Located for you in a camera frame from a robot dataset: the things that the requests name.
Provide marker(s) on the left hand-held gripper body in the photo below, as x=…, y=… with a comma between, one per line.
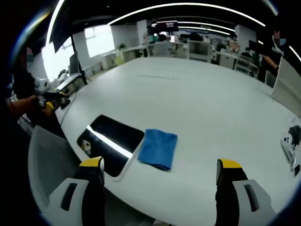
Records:
x=43, y=84

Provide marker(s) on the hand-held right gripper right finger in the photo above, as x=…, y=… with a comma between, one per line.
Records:
x=225, y=202

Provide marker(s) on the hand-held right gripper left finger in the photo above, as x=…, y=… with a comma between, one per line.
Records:
x=91, y=202

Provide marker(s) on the black tray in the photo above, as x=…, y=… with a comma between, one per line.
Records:
x=113, y=134

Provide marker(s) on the blue cleaning cloth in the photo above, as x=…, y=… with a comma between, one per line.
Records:
x=157, y=148

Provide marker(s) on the person's dark shirt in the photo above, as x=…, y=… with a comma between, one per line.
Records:
x=22, y=82

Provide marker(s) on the black computer monitor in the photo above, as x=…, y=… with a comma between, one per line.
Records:
x=73, y=63

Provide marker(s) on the black stand pole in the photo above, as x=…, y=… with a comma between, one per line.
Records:
x=80, y=67

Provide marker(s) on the grey mesh office chair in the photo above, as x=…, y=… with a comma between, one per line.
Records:
x=49, y=155

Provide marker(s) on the black hanging panel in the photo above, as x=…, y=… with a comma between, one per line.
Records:
x=61, y=37

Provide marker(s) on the green potted plant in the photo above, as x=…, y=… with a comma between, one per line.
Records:
x=121, y=46

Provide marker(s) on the white handheld device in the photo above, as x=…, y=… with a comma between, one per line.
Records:
x=288, y=144

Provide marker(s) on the dark grey pouch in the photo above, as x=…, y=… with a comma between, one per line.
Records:
x=295, y=133

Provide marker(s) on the white power strip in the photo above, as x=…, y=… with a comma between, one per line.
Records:
x=160, y=76

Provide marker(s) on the red sign screen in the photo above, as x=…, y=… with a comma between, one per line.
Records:
x=167, y=26

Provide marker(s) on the white chair backrest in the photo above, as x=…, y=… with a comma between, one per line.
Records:
x=288, y=84

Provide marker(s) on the white mesh chair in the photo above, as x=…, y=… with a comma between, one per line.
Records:
x=244, y=64
x=200, y=50

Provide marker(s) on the curved ceiling light strip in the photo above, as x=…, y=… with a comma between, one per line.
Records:
x=188, y=4

